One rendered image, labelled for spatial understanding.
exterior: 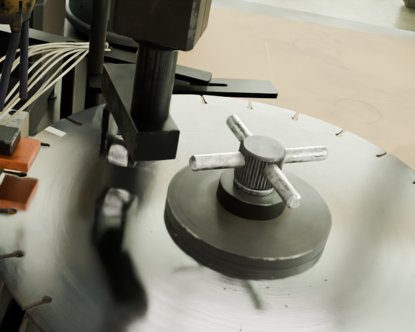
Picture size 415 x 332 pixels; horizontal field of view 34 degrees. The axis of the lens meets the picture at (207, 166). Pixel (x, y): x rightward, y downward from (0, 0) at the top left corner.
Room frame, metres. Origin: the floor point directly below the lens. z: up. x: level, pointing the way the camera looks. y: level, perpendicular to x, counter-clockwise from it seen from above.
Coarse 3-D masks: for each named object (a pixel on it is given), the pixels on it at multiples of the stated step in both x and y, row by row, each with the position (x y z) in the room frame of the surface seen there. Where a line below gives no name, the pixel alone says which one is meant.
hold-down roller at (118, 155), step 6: (114, 138) 0.38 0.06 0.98; (120, 138) 0.38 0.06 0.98; (114, 144) 0.38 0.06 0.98; (120, 144) 0.38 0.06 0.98; (114, 150) 0.37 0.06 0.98; (120, 150) 0.37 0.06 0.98; (126, 150) 0.37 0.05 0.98; (108, 156) 0.37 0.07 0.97; (114, 156) 0.37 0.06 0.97; (120, 156) 0.37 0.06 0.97; (126, 156) 0.37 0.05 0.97; (114, 162) 0.37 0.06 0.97; (120, 162) 0.37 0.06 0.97; (126, 162) 0.37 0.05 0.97
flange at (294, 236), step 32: (192, 192) 0.37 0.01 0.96; (224, 192) 0.36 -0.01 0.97; (192, 224) 0.33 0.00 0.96; (224, 224) 0.34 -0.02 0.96; (256, 224) 0.34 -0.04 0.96; (288, 224) 0.35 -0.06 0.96; (320, 224) 0.36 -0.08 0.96; (224, 256) 0.32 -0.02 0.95; (256, 256) 0.32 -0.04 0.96; (288, 256) 0.32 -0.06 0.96
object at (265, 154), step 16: (240, 128) 0.39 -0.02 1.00; (240, 144) 0.37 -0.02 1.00; (256, 144) 0.37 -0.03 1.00; (272, 144) 0.37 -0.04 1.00; (192, 160) 0.35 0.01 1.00; (208, 160) 0.35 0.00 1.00; (224, 160) 0.35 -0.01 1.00; (240, 160) 0.36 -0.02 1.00; (256, 160) 0.36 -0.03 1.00; (272, 160) 0.36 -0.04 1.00; (288, 160) 0.37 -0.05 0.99; (304, 160) 0.38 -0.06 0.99; (320, 160) 0.39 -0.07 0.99; (240, 176) 0.36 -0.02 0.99; (256, 176) 0.36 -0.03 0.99; (272, 176) 0.35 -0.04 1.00; (256, 192) 0.36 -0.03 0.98; (288, 192) 0.33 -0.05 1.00
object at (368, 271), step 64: (64, 128) 0.43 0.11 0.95; (192, 128) 0.47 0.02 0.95; (256, 128) 0.49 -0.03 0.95; (320, 128) 0.51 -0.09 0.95; (0, 192) 0.34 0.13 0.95; (64, 192) 0.35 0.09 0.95; (128, 192) 0.37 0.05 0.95; (320, 192) 0.41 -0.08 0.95; (384, 192) 0.43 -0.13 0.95; (0, 256) 0.28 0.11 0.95; (64, 256) 0.29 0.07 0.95; (128, 256) 0.30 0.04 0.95; (192, 256) 0.32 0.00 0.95; (320, 256) 0.34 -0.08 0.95; (384, 256) 0.35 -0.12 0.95; (64, 320) 0.25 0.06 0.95; (128, 320) 0.25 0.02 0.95; (192, 320) 0.26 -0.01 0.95; (256, 320) 0.27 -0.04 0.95; (320, 320) 0.28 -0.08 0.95; (384, 320) 0.29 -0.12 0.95
